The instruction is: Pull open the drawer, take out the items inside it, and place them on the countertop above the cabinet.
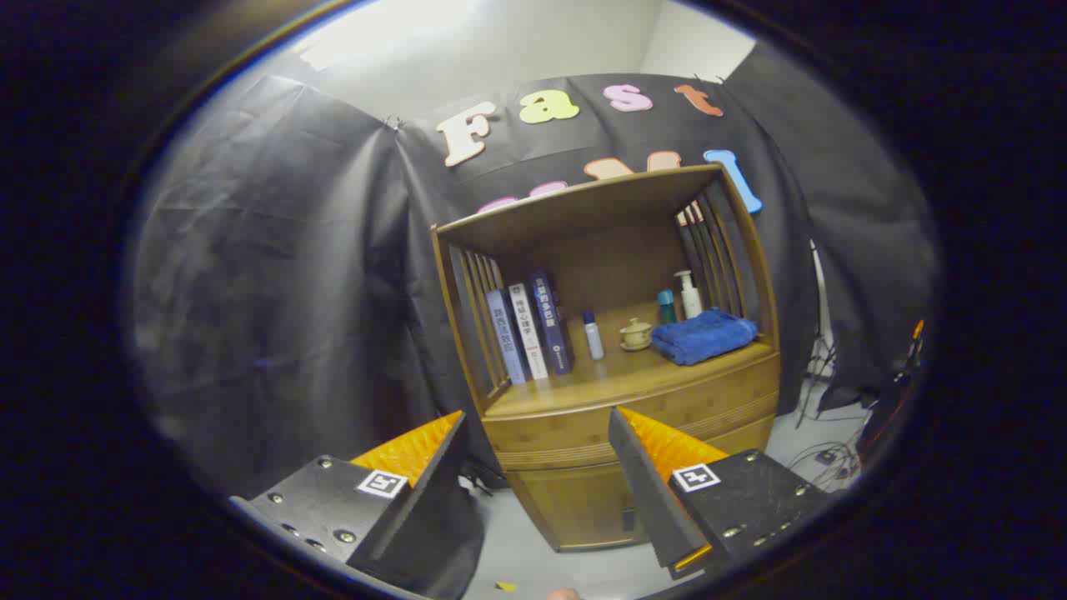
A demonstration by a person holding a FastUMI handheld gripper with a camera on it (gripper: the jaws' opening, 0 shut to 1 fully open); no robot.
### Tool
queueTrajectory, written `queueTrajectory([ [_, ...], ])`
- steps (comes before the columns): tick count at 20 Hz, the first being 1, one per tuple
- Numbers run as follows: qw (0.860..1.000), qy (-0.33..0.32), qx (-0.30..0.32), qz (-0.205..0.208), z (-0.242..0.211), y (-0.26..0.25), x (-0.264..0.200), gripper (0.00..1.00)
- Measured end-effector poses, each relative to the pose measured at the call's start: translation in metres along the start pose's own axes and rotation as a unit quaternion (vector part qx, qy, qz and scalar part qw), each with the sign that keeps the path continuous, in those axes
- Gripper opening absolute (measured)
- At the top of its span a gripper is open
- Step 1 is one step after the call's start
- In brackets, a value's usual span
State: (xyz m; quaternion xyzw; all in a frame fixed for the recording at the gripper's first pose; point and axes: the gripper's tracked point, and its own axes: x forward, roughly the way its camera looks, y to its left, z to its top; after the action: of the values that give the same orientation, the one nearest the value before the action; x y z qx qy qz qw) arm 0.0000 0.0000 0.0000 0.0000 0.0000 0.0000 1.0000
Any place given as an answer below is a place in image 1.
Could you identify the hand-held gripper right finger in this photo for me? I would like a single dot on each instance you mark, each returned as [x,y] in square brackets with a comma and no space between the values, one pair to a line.
[642,483]

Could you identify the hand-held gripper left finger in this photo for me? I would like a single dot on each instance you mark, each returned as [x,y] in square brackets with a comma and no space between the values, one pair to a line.
[417,492]

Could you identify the wooden drawer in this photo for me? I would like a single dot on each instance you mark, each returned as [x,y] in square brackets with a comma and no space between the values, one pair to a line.
[567,433]

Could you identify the wooden cabinet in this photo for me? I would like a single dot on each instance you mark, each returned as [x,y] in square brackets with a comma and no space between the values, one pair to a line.
[617,250]

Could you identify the lidded ceramic teacup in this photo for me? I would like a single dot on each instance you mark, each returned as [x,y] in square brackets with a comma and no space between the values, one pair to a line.
[636,336]

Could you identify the small white blue-capped bottle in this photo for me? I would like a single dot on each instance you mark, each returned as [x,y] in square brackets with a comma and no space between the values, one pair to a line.
[593,340]

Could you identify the folded blue towel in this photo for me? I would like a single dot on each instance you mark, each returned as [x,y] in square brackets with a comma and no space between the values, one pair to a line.
[704,337]

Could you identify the light blue book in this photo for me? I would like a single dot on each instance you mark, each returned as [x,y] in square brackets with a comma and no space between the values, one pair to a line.
[508,342]

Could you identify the teal bottle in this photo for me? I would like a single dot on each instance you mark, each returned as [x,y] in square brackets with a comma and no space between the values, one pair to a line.
[667,308]

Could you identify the dark blue book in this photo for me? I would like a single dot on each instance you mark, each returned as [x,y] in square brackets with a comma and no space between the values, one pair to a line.
[552,325]

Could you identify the white book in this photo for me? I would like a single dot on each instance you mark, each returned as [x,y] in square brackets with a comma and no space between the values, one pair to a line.
[530,333]

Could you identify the white pump bottle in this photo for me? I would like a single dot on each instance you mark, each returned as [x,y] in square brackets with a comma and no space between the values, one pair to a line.
[691,302]

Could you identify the dark device with orange tip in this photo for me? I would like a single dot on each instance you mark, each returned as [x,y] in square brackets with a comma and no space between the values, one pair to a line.
[888,400]

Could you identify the white stand pole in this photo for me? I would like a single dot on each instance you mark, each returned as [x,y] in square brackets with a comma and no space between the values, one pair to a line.
[821,283]

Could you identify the black backdrop cloth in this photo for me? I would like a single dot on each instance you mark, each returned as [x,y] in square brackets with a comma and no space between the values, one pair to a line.
[275,250]

